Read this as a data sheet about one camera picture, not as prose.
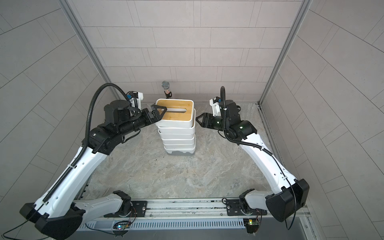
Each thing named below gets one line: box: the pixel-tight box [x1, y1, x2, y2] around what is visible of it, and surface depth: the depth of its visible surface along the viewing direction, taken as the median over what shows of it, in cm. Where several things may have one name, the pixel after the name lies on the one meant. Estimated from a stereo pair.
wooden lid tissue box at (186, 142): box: [161, 138, 196, 146], surface depth 80 cm
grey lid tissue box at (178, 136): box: [159, 132, 196, 141], surface depth 76 cm
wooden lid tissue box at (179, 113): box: [155, 99, 195, 128], surface depth 66 cm
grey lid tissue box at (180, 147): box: [163, 143, 196, 151], surface depth 84 cm
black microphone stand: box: [161, 80, 173, 99], surface depth 91 cm
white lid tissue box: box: [164, 146, 196, 156], surface depth 85 cm
